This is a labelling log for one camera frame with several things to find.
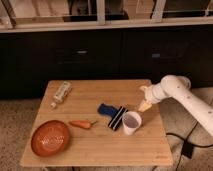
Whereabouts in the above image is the clear plastic bottle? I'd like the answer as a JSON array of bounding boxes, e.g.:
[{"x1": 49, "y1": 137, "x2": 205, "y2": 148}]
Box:
[{"x1": 50, "y1": 81, "x2": 71, "y2": 109}]

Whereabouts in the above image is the black power cable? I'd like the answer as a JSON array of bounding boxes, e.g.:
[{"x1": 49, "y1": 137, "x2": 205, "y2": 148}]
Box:
[{"x1": 165, "y1": 123, "x2": 213, "y2": 171}]

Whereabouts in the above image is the wooden table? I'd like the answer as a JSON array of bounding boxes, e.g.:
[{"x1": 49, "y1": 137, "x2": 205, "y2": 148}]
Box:
[{"x1": 20, "y1": 79, "x2": 173, "y2": 167}]

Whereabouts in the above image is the orange ceramic bowl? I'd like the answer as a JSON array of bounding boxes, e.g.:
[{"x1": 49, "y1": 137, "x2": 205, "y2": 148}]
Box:
[{"x1": 31, "y1": 120, "x2": 70, "y2": 157}]

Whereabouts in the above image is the white ceramic cup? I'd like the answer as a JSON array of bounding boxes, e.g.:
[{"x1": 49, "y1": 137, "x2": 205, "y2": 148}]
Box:
[{"x1": 122, "y1": 111, "x2": 142, "y2": 135}]

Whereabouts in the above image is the dark cabinet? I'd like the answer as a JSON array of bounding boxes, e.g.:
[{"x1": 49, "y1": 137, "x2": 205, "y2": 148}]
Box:
[{"x1": 0, "y1": 26, "x2": 213, "y2": 99}]

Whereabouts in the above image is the orange carrot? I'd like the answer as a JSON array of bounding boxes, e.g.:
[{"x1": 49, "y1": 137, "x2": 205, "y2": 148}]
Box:
[{"x1": 69, "y1": 120, "x2": 94, "y2": 129}]

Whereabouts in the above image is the white window frame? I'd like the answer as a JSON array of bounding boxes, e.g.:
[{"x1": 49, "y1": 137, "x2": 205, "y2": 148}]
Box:
[{"x1": 0, "y1": 0, "x2": 213, "y2": 33}]

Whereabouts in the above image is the blue black brush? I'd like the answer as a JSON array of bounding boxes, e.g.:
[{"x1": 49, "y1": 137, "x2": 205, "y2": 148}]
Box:
[{"x1": 97, "y1": 103, "x2": 128, "y2": 131}]

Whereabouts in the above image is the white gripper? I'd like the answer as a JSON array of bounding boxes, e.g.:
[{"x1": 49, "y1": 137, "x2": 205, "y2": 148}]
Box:
[{"x1": 138, "y1": 84, "x2": 167, "y2": 112}]

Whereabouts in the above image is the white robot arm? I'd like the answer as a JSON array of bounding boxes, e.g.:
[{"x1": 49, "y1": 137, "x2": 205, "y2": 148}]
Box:
[{"x1": 138, "y1": 75, "x2": 213, "y2": 137}]

